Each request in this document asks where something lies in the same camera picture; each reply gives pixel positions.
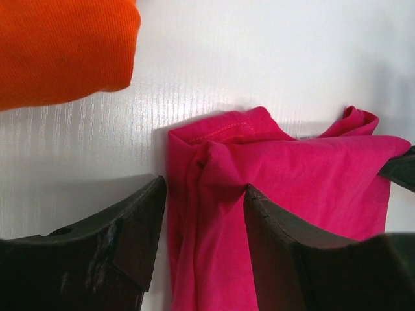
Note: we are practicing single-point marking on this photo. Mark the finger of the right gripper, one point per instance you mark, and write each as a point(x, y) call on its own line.
point(401, 170)

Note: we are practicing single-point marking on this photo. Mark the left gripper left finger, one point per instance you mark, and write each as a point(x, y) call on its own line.
point(103, 262)

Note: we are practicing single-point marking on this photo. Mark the magenta t shirt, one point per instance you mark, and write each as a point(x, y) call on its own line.
point(331, 181)

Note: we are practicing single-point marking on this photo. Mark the folded orange t shirt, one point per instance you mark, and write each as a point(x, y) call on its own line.
point(54, 52)

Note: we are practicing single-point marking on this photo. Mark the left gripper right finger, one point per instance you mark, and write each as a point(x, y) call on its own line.
point(298, 266)

